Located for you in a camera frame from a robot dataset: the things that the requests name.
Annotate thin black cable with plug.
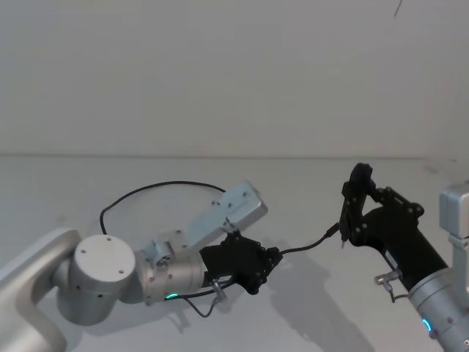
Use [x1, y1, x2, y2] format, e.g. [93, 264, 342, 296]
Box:
[99, 180, 340, 257]

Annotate white table cloth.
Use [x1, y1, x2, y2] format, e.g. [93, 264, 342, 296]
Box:
[0, 155, 469, 352]

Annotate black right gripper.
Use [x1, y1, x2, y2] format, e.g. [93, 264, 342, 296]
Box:
[339, 162, 449, 291]

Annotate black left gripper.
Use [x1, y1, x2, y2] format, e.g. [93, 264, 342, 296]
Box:
[199, 232, 283, 296]

